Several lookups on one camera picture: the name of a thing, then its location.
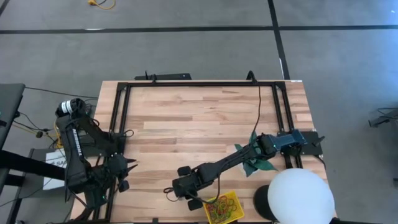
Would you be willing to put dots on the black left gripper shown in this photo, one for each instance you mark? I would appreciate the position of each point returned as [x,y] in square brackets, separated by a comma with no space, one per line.
[117,165]

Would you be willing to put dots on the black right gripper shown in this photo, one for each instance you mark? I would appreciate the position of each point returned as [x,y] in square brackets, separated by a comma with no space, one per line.
[186,185]

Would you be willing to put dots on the red rubber band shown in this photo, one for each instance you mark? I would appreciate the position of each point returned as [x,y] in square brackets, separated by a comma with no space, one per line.
[212,209]

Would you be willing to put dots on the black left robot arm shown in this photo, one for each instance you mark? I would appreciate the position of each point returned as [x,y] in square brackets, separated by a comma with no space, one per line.
[76,146]

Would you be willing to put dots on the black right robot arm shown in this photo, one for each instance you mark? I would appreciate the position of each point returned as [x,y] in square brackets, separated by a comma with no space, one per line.
[233,160]

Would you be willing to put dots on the yellow plastic basket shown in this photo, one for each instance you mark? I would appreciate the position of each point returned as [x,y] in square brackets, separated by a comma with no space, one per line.
[239,214]

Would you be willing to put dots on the black round lamp base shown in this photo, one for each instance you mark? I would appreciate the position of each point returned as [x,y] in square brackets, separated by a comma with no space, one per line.
[260,202]

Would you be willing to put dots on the white printed paper sheet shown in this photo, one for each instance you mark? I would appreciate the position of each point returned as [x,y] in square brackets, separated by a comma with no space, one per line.
[54,183]

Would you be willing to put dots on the artificial green plant white pot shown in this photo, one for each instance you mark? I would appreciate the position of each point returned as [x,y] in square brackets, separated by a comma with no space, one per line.
[264,165]

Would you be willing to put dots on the black power strip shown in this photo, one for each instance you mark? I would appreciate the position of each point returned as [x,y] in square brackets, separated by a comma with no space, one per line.
[168,76]

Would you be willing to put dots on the black stand beam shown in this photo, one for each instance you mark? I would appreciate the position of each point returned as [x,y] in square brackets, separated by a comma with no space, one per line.
[31,165]

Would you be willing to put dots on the white round lamp globe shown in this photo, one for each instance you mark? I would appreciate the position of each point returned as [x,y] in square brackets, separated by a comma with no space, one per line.
[301,196]

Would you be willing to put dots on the grey side desk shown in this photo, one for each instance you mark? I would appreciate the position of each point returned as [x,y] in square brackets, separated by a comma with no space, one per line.
[11,105]

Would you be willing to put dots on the black floor stand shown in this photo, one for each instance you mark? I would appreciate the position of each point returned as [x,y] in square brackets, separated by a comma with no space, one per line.
[385,119]

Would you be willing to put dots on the black table camera mount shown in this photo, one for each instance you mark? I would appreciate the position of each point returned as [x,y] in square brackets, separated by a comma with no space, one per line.
[155,221]

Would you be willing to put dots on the black aluminium table frame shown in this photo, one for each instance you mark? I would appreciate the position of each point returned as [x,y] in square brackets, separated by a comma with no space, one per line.
[202,84]

